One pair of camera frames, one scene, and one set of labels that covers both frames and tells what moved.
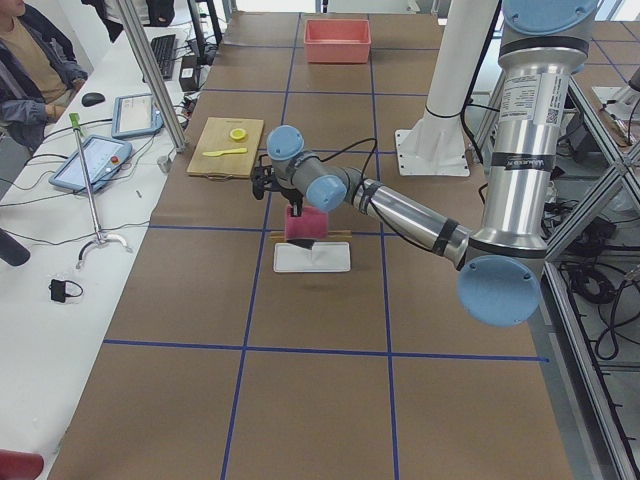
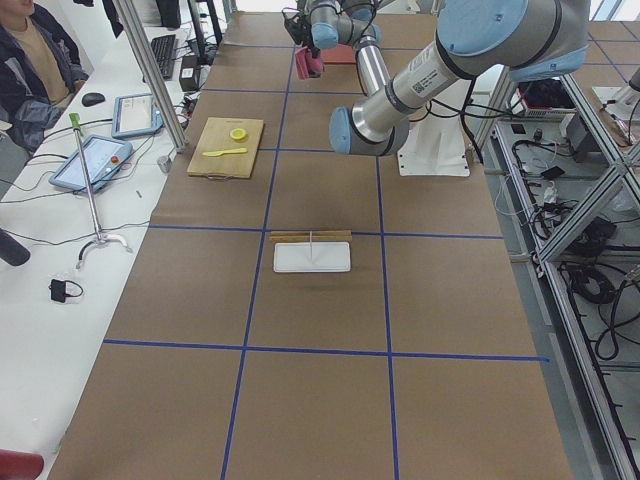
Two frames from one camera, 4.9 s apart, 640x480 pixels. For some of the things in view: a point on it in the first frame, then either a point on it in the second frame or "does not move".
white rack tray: (323, 257) does not move
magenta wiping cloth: (312, 224) -> (306, 66)
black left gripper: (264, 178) -> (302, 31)
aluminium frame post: (154, 74) does not move
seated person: (39, 72) does not move
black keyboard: (164, 48) does not move
